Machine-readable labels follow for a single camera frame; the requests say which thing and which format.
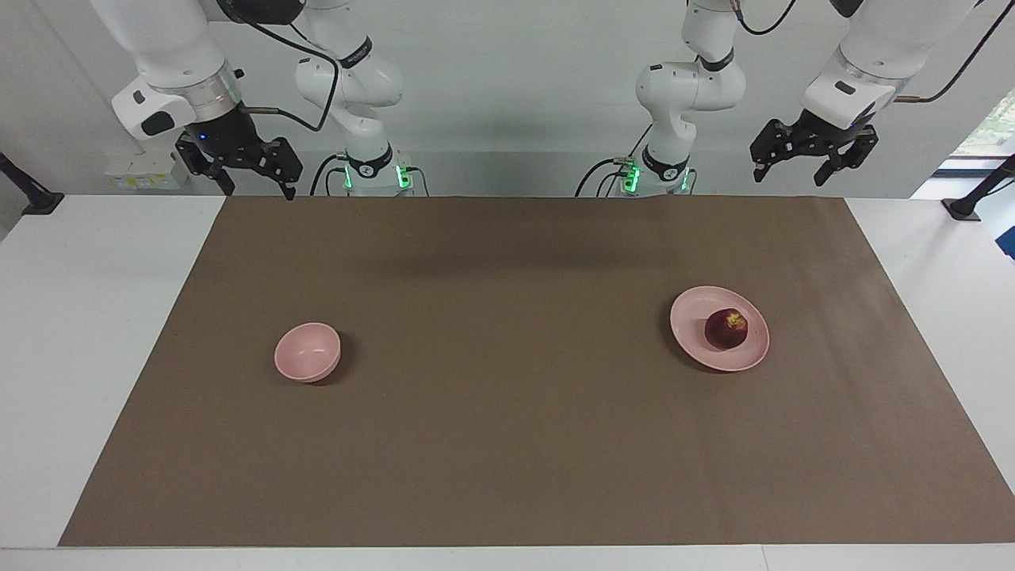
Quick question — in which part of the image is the black clamp stand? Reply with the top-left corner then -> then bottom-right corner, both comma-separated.
0,151 -> 66,217
942,155 -> 1015,221

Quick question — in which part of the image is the dark red apple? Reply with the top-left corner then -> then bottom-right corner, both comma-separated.
705,308 -> 749,351

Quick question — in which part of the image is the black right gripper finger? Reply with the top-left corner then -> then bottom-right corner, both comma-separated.
266,139 -> 304,201
176,133 -> 236,197

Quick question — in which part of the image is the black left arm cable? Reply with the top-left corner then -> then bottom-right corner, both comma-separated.
730,0 -> 1015,105

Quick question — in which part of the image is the black base cable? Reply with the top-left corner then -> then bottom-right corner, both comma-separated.
309,155 -> 350,197
575,123 -> 655,197

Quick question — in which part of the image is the pink plate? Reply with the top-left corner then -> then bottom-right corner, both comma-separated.
670,285 -> 771,373

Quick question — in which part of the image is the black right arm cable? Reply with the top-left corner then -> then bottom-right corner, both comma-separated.
218,0 -> 342,134

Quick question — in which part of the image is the white wall socket box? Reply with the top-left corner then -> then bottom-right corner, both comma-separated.
105,151 -> 190,191

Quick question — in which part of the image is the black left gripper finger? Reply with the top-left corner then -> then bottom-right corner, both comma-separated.
815,125 -> 879,187
750,119 -> 802,183

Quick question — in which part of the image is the pink bowl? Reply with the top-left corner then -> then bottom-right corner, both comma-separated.
274,322 -> 342,384

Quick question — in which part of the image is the window with green view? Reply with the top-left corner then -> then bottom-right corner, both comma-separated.
936,87 -> 1015,177

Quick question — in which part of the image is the brown table mat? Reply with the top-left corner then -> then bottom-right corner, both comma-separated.
58,195 -> 1015,548

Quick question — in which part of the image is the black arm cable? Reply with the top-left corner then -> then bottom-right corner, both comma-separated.
730,0 -> 1015,105
218,0 -> 342,134

